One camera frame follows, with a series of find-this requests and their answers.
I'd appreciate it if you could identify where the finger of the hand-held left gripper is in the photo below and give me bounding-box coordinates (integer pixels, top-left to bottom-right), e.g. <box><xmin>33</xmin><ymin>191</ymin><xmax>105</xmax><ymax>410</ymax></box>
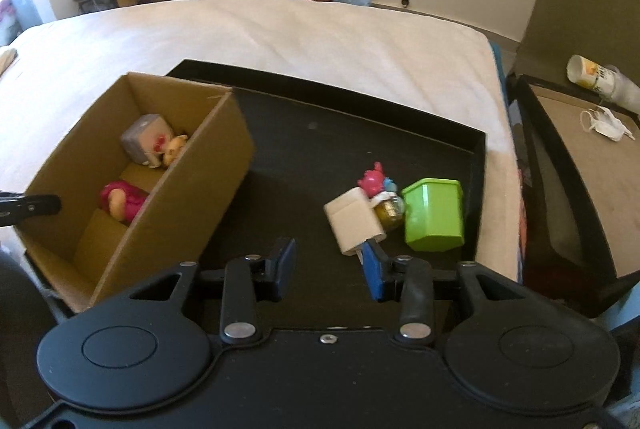
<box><xmin>0</xmin><ymin>193</ymin><xmax>62</xmax><ymax>228</ymax></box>

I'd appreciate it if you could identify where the printed paper cup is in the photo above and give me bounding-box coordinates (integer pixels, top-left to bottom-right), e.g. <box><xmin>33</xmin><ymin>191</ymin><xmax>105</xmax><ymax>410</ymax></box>
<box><xmin>566</xmin><ymin>55</ymin><xmax>619</xmax><ymax>98</ymax></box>

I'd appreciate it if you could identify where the black tray with cardboard liner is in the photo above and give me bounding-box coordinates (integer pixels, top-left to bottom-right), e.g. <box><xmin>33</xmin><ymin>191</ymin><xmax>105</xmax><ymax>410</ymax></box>
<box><xmin>507</xmin><ymin>74</ymin><xmax>640</xmax><ymax>318</ymax></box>

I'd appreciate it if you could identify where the white charger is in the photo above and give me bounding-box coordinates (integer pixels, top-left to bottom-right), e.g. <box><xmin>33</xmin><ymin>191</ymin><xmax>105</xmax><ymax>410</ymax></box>
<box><xmin>324</xmin><ymin>187</ymin><xmax>389</xmax><ymax>258</ymax></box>

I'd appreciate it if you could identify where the pink and blue toy figure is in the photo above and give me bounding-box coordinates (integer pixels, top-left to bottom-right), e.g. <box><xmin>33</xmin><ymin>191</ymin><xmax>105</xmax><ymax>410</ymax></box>
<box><xmin>357</xmin><ymin>162</ymin><xmax>399</xmax><ymax>200</ymax></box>

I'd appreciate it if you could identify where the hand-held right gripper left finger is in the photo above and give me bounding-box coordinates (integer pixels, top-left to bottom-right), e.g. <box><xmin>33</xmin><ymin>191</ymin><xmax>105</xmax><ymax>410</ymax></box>
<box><xmin>127</xmin><ymin>237</ymin><xmax>297</xmax><ymax>345</ymax></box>

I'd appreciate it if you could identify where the small clear bottle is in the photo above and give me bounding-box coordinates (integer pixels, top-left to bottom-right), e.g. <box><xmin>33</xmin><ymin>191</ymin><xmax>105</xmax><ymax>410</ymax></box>
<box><xmin>375</xmin><ymin>196</ymin><xmax>406</xmax><ymax>231</ymax></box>

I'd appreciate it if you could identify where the pink doll toy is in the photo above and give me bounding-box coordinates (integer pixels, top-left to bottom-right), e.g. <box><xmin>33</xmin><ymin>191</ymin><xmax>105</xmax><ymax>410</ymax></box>
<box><xmin>99</xmin><ymin>180</ymin><xmax>150</xmax><ymax>225</ymax></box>

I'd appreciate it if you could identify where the small yellow doll toy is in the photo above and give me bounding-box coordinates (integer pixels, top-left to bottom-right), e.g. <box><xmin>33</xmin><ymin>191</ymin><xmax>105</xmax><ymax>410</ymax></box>
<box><xmin>162</xmin><ymin>134</ymin><xmax>190</xmax><ymax>168</ymax></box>

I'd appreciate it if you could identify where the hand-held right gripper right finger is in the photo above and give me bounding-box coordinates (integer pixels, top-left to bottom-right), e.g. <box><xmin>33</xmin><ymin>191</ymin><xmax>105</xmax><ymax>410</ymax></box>
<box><xmin>361</xmin><ymin>239</ymin><xmax>526</xmax><ymax>345</ymax></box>

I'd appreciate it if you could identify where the green plastic container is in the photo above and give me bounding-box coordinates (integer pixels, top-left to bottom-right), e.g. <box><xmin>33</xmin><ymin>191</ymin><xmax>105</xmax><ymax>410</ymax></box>
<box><xmin>401</xmin><ymin>178</ymin><xmax>465</xmax><ymax>253</ymax></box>

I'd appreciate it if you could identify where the grey power adapter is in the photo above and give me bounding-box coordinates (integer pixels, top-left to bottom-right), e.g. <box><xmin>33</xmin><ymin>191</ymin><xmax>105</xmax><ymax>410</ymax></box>
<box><xmin>121</xmin><ymin>114</ymin><xmax>174</xmax><ymax>168</ymax></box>

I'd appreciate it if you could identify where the white face mask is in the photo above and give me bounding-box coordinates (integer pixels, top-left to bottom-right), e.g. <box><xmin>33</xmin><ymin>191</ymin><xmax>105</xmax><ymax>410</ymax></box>
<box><xmin>580</xmin><ymin>106</ymin><xmax>636</xmax><ymax>142</ymax></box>

